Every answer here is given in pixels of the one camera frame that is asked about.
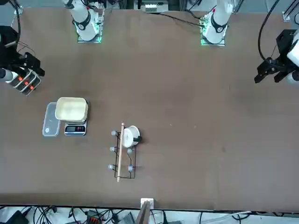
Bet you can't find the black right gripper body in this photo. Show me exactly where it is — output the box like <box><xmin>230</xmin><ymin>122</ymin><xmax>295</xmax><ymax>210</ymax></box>
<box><xmin>0</xmin><ymin>25</ymin><xmax>25</xmax><ymax>70</ymax></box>

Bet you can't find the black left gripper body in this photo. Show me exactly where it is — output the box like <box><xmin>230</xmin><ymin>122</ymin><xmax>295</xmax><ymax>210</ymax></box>
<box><xmin>266</xmin><ymin>29</ymin><xmax>299</xmax><ymax>73</ymax></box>

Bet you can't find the silver digital kitchen scale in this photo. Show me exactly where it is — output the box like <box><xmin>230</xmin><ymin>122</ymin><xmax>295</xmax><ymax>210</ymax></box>
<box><xmin>64</xmin><ymin>99</ymin><xmax>90</xmax><ymax>136</ymax></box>

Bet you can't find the black power box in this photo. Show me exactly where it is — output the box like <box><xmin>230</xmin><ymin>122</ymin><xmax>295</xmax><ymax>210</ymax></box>
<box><xmin>4</xmin><ymin>210</ymin><xmax>28</xmax><ymax>224</ymax></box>

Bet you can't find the clear plastic lid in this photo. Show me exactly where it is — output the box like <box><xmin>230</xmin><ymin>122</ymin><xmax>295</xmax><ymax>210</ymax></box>
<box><xmin>42</xmin><ymin>102</ymin><xmax>61</xmax><ymax>137</ymax></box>

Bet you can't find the cream rectangular bowl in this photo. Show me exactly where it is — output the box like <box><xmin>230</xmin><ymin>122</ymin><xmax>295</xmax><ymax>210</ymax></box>
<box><xmin>55</xmin><ymin>97</ymin><xmax>89</xmax><ymax>122</ymax></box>

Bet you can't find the white cup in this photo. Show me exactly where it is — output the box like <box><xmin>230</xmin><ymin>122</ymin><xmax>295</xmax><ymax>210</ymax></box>
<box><xmin>122</xmin><ymin>125</ymin><xmax>142</xmax><ymax>148</ymax></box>

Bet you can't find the grey terminal block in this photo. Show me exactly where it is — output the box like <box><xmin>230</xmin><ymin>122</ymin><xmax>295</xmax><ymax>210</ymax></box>
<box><xmin>141</xmin><ymin>3</ymin><xmax>157</xmax><ymax>13</ymax></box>

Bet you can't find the orange black device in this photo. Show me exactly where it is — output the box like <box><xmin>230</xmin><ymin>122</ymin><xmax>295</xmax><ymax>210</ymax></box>
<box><xmin>85</xmin><ymin>214</ymin><xmax>101</xmax><ymax>224</ymax></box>

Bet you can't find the dark ribbed power adapter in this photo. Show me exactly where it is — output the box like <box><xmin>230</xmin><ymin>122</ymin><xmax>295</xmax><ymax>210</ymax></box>
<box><xmin>122</xmin><ymin>212</ymin><xmax>135</xmax><ymax>224</ymax></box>

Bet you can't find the white three-layer storage frame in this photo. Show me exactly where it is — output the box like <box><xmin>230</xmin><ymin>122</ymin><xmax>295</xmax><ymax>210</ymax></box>
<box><xmin>0</xmin><ymin>67</ymin><xmax>42</xmax><ymax>97</ymax></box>

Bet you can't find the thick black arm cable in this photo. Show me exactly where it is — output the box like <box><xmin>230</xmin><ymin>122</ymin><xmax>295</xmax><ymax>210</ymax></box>
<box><xmin>257</xmin><ymin>0</ymin><xmax>281</xmax><ymax>63</ymax></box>

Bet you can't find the black wire cup rack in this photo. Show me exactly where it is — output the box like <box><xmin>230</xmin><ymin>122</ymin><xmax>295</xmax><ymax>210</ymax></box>
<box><xmin>108</xmin><ymin>122</ymin><xmax>143</xmax><ymax>183</ymax></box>

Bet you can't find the white post bracket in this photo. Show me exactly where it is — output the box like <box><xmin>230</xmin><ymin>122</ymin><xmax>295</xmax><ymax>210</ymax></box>
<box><xmin>140</xmin><ymin>197</ymin><xmax>155</xmax><ymax>209</ymax></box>

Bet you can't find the aluminium camera post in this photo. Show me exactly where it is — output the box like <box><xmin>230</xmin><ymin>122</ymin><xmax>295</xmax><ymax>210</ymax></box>
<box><xmin>135</xmin><ymin>200</ymin><xmax>152</xmax><ymax>224</ymax></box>

